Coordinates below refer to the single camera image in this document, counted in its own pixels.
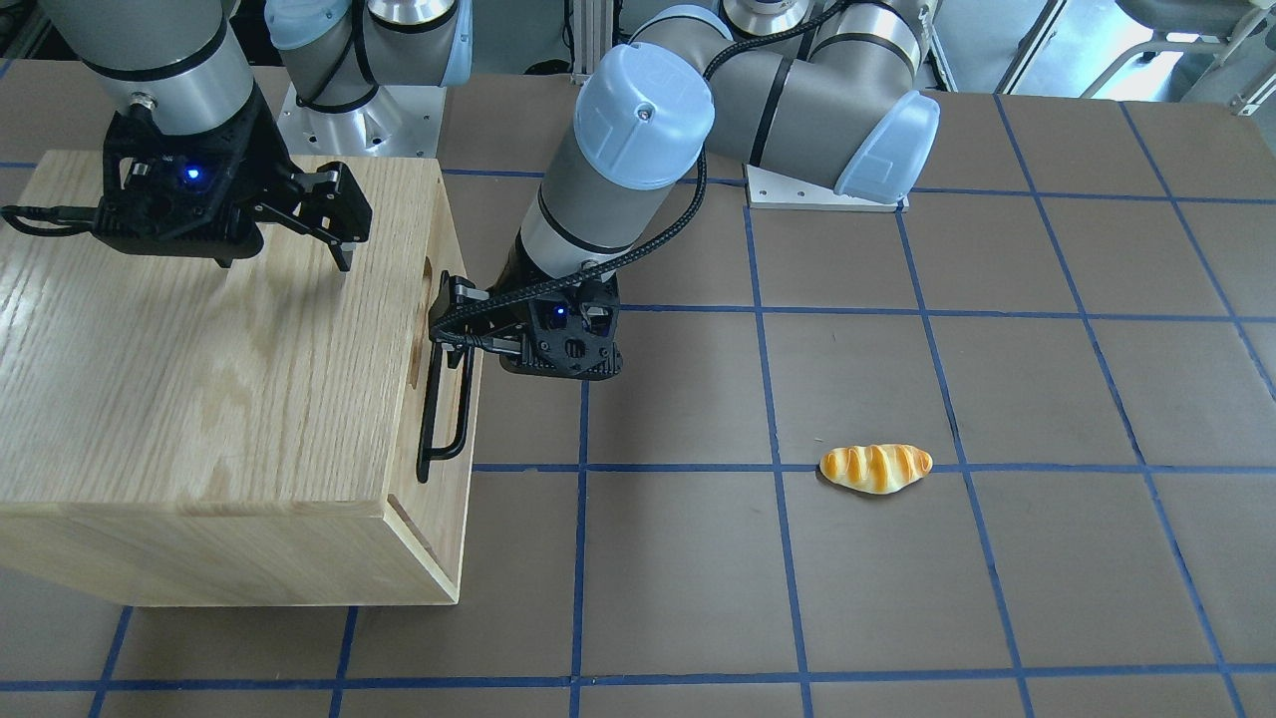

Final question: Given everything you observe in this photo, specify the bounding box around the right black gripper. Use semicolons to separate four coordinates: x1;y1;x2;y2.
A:
91;105;373;272

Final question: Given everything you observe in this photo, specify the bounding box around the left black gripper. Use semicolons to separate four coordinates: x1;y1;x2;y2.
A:
430;272;623;381

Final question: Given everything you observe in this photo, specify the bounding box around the wooden drawer black handle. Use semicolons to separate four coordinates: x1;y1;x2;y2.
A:
415;258;479;485

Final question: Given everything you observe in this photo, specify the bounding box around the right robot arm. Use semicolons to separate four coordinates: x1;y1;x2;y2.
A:
3;1;473;272

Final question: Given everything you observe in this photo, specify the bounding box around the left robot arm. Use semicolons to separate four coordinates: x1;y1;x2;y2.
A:
430;1;942;380

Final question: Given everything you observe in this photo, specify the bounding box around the wooden drawer cabinet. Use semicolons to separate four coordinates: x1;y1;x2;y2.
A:
1;158;473;607

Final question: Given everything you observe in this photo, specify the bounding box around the toy bread loaf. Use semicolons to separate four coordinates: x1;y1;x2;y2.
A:
817;444;934;496

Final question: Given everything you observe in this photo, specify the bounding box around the braided black gripper cable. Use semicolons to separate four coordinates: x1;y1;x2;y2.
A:
429;0;849;342

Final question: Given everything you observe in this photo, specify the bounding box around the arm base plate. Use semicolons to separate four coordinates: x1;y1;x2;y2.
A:
744;165;911;213
277;85;450;159

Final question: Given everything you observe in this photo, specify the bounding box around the aluminium frame post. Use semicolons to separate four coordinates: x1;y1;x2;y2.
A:
564;1;623;85

